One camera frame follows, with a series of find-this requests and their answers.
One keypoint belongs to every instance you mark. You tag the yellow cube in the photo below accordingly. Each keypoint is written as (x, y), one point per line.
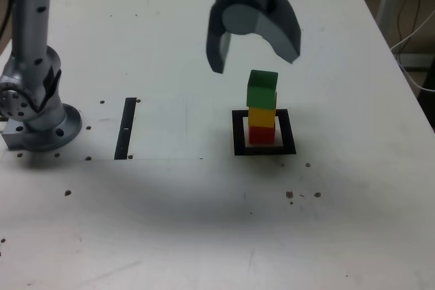
(261, 117)

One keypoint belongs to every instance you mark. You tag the black tape strip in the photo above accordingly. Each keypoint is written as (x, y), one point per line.
(124, 142)

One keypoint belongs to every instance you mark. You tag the red cube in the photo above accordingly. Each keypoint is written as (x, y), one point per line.
(261, 135)

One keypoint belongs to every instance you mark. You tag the green cube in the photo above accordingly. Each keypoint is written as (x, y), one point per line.
(261, 93)

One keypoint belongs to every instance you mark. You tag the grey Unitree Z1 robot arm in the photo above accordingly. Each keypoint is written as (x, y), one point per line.
(30, 15)

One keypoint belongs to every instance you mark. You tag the black tape square outline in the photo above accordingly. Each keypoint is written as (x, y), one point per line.
(238, 133)

